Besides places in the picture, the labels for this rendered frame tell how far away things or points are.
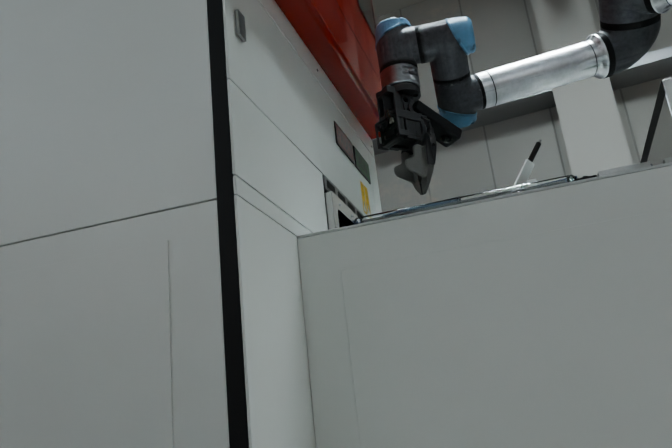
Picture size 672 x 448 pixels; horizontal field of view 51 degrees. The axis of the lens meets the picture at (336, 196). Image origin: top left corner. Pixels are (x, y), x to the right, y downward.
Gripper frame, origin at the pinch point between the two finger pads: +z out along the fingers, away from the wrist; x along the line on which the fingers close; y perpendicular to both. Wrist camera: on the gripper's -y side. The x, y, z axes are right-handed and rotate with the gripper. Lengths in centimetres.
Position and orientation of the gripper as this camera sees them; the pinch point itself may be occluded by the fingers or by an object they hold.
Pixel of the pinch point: (425, 188)
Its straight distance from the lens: 134.2
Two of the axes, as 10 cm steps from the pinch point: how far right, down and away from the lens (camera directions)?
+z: 1.1, 9.3, -3.4
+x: 5.1, -3.5, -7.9
